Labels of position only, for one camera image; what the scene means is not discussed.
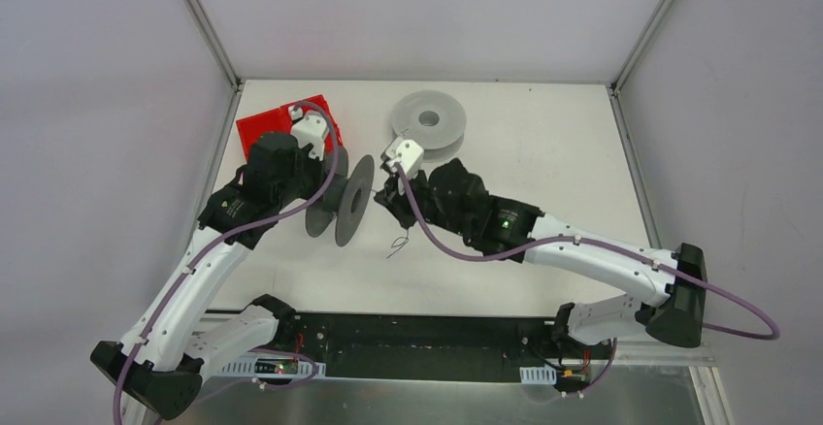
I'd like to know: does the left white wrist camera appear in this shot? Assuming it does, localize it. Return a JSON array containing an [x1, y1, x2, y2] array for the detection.
[[287, 105, 331, 161]]

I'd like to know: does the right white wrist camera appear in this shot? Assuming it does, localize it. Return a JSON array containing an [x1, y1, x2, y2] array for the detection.
[[380, 137, 424, 179]]

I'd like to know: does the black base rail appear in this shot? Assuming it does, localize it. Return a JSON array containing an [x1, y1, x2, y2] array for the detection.
[[270, 311, 612, 383]]

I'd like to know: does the left white cable duct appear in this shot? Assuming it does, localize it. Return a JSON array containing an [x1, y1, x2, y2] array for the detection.
[[215, 357, 326, 379]]

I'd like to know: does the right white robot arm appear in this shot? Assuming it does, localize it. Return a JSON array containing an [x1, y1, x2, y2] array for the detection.
[[375, 159, 707, 357]]

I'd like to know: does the white perforated spool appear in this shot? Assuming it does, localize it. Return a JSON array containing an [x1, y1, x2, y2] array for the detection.
[[389, 90, 467, 162]]

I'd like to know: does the dark grey spool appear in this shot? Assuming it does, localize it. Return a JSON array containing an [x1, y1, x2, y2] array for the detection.
[[305, 147, 375, 247]]

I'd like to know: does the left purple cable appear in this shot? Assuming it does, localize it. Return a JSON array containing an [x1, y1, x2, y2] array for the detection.
[[113, 101, 341, 425]]

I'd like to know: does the white cable duct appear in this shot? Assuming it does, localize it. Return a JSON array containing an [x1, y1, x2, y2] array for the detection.
[[519, 365, 557, 386], [215, 357, 326, 379]]

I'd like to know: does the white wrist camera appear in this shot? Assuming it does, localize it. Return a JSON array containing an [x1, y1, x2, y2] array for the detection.
[[380, 137, 424, 179], [287, 105, 331, 161]]

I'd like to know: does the thin black wire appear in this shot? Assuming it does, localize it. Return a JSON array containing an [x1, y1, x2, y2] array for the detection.
[[385, 225, 412, 261]]

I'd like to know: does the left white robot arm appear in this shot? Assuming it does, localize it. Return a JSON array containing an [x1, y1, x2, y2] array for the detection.
[[90, 130, 347, 424]]

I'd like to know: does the right white cable duct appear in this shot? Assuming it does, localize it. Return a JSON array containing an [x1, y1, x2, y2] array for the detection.
[[519, 365, 557, 386]]

